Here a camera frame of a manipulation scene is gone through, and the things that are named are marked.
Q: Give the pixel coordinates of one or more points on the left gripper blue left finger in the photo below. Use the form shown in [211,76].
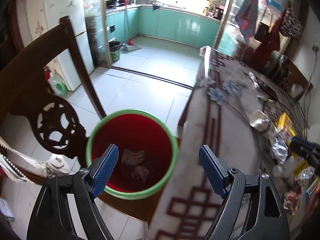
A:
[51,216]

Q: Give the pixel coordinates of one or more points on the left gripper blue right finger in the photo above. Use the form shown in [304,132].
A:
[265,218]

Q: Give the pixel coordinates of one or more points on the red printed paper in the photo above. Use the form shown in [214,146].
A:
[291,201]

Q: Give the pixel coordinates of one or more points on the patterned paper cup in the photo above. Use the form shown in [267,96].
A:
[261,123]

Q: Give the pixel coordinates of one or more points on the clear plastic water bottle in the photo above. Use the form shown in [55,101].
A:
[286,169]

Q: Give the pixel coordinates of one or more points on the black kitchen trash bin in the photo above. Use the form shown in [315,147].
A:
[115,47]

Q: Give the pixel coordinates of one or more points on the teal kitchen cabinets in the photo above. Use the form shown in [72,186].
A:
[164,23]

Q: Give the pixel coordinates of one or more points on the white cap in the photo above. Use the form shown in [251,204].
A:
[57,164]

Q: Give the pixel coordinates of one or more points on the far wooden chair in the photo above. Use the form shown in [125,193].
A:
[290,79]

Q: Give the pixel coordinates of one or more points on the dark carved wooden chair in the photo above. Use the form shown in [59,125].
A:
[54,122]

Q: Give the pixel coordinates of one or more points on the red hanging garment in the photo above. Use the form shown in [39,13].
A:
[269,44]

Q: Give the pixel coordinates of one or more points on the red bucket green rim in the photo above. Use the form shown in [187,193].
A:
[148,153]

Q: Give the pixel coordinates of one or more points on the patterned hanging bag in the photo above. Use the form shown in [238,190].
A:
[291,26]

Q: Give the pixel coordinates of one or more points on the green liquid plastic jug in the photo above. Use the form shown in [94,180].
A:
[57,84]

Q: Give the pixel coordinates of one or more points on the plaid hanging cloth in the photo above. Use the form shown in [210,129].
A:
[246,19]

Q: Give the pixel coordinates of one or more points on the red broom with dustpan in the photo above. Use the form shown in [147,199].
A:
[129,46]

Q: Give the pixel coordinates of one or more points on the white refrigerator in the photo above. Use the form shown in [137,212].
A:
[67,19]

